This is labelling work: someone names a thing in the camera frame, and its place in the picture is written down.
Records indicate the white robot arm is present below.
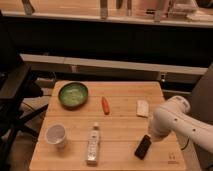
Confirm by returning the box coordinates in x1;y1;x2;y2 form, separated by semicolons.
148;96;213;153

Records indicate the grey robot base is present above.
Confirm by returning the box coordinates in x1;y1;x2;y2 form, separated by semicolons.
186;63;213;169

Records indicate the orange carrot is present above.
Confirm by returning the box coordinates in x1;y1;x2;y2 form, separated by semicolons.
101;97;110;115

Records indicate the white squeeze bottle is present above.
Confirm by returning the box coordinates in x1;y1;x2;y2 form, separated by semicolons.
86;122;100;166

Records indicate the green bowl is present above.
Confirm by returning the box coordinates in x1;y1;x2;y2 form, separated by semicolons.
58;82;89;108

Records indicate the white paper cup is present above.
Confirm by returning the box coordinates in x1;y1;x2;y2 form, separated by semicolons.
45;124;67;148

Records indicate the black chair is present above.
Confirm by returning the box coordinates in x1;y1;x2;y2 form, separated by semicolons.
0;11;47;168

